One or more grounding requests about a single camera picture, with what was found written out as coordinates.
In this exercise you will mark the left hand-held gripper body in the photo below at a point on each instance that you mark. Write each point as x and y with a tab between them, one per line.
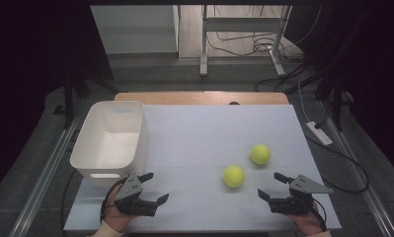
132	204

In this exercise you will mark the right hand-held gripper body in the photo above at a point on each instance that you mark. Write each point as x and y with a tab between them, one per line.
296	204

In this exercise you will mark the yellow tennis ball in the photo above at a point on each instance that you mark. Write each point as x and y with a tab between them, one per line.
234	176
260	154

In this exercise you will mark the white plastic bin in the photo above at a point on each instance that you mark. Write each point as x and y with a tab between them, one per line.
109	148

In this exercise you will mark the person's right hand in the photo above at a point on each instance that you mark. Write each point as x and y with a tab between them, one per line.
308	222

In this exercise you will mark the person's left hand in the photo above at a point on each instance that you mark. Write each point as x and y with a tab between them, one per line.
114	219

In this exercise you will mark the white power strip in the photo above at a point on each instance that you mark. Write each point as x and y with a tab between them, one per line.
319	133

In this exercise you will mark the white board sheet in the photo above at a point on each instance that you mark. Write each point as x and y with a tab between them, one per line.
201	138

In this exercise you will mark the black stand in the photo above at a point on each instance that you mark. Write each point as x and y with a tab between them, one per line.
68	98
336	105

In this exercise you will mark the white cabinet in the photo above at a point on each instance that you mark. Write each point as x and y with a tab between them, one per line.
135	29

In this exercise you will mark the grey metal floor rail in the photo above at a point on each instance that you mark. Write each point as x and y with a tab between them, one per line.
372	197
43	184

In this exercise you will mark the white metal desk frame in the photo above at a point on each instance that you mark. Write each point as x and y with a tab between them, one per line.
237	24

